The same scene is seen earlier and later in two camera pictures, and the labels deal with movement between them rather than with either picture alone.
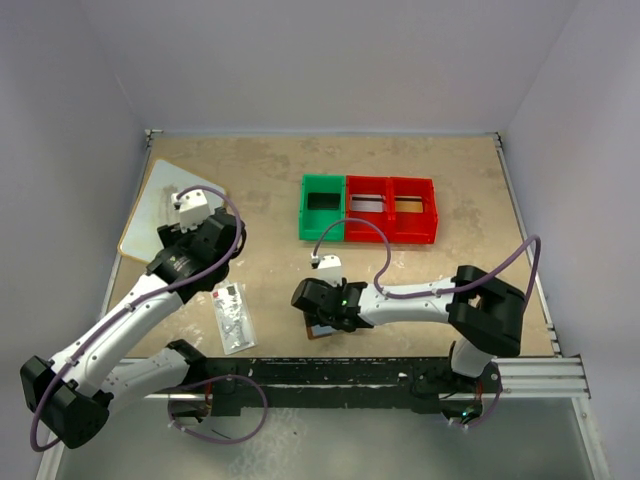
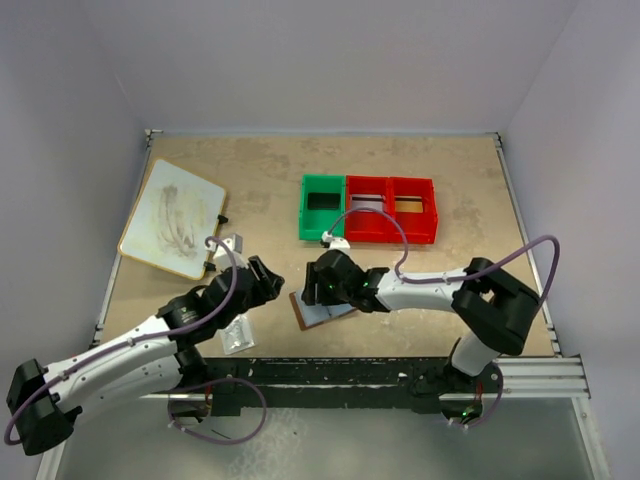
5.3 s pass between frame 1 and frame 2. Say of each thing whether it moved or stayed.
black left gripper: moved
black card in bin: stayed
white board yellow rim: stayed
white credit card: stayed
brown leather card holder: moved
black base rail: stayed
